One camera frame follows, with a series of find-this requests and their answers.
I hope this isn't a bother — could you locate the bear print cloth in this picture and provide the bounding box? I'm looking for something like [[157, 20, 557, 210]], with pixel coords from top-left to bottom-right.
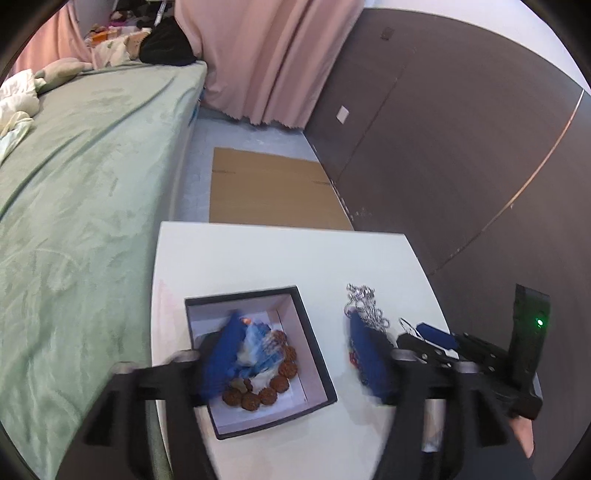
[[90, 34, 153, 70]]

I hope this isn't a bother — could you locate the black bag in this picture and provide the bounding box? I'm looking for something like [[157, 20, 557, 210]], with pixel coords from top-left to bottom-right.
[[139, 18, 197, 66]]

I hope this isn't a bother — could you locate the pale green pillow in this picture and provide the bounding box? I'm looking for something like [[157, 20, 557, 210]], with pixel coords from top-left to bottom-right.
[[34, 58, 93, 95]]

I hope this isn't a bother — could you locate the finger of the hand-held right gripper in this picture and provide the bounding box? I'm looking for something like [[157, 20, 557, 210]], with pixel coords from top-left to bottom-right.
[[416, 323, 458, 349], [397, 333, 462, 365]]

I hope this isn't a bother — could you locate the flat brown cardboard sheet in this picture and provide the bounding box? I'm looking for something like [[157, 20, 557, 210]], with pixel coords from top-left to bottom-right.
[[209, 147, 355, 230]]

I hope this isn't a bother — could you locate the blue white bead bracelet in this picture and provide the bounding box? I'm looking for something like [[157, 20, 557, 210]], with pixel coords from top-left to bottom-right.
[[235, 318, 282, 370]]

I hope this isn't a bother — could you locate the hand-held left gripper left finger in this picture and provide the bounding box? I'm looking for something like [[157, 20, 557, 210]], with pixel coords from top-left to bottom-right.
[[55, 316, 245, 480]]

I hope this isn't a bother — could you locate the light green cloth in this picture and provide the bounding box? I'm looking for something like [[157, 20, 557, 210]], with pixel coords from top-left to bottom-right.
[[0, 117, 35, 162]]

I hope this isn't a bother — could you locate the bed with green blanket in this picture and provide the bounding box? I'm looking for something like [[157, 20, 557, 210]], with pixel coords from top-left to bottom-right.
[[0, 62, 208, 480]]

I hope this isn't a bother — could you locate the pile of plush toys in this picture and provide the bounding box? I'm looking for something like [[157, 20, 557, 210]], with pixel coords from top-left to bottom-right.
[[88, 7, 155, 42]]

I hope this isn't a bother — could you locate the white low table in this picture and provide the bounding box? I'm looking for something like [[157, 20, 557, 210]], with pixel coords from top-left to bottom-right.
[[150, 222, 543, 480]]

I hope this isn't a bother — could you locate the black jewelry box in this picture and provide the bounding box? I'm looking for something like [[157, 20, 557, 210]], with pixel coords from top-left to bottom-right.
[[185, 286, 339, 440]]

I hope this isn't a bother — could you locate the person's right hand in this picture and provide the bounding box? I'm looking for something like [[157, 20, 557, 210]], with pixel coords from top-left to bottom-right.
[[510, 415, 536, 457]]

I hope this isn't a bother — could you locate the red bead bracelet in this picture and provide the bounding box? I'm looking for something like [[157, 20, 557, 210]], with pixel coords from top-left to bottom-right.
[[347, 339, 365, 384]]

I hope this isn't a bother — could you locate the wide pink curtain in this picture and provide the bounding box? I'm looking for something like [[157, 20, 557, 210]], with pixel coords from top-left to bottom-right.
[[175, 0, 365, 130]]

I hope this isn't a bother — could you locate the white duvet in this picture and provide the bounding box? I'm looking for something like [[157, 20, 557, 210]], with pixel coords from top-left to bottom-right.
[[0, 69, 42, 134]]

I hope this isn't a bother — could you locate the brown bead bracelet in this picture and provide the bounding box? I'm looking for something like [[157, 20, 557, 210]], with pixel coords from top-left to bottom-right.
[[222, 330, 298, 411]]

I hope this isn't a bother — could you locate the silver chain necklace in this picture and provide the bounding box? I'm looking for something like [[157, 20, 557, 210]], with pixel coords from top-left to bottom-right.
[[344, 282, 393, 330]]

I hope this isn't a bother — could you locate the narrow pink curtain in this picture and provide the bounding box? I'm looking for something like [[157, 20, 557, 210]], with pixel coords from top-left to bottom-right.
[[14, 7, 93, 77]]

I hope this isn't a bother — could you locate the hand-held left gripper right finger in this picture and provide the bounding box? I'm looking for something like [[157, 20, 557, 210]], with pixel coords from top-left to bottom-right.
[[346, 315, 536, 480]]

